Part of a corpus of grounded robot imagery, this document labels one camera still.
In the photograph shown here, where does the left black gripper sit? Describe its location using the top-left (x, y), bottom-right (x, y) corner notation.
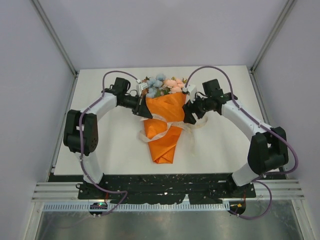
top-left (119, 94), bottom-right (153, 119)

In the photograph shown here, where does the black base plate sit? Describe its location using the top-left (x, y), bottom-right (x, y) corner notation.
top-left (48, 173), bottom-right (256, 205)

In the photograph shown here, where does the orange wrapping paper sheet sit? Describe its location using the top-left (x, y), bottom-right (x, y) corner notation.
top-left (143, 92), bottom-right (186, 164)

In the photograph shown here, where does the right aluminium frame post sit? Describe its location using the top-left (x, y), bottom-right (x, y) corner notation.
top-left (249, 0), bottom-right (298, 72)

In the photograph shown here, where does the white slotted cable duct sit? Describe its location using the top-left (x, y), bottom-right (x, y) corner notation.
top-left (42, 201), bottom-right (230, 212)

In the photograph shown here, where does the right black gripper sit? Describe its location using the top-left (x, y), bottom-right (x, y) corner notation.
top-left (181, 92), bottom-right (211, 125)

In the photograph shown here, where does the aluminium frame post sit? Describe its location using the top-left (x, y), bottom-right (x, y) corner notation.
top-left (31, 0), bottom-right (79, 76)
top-left (249, 0), bottom-right (298, 72)

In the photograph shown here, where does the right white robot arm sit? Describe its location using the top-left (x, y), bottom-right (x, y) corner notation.
top-left (182, 79), bottom-right (289, 197)

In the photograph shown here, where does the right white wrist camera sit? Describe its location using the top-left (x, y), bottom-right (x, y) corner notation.
top-left (182, 84), bottom-right (197, 103)

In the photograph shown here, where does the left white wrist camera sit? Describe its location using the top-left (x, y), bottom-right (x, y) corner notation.
top-left (136, 79), bottom-right (148, 95)

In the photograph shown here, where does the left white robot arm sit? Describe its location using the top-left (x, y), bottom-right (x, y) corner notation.
top-left (63, 77), bottom-right (153, 199)

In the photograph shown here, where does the fake flower bouquet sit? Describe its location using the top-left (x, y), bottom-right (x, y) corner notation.
top-left (141, 73), bottom-right (166, 99)

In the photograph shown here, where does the cream ribbon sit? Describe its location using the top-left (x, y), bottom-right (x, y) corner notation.
top-left (137, 113), bottom-right (209, 157)

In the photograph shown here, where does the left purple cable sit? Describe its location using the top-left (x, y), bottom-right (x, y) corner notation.
top-left (78, 70), bottom-right (141, 218)

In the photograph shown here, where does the left aluminium frame post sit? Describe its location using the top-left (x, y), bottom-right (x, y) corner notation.
top-left (31, 0), bottom-right (79, 76)

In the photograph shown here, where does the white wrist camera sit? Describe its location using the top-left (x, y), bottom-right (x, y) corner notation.
top-left (182, 84), bottom-right (197, 103)
top-left (136, 79), bottom-right (148, 95)

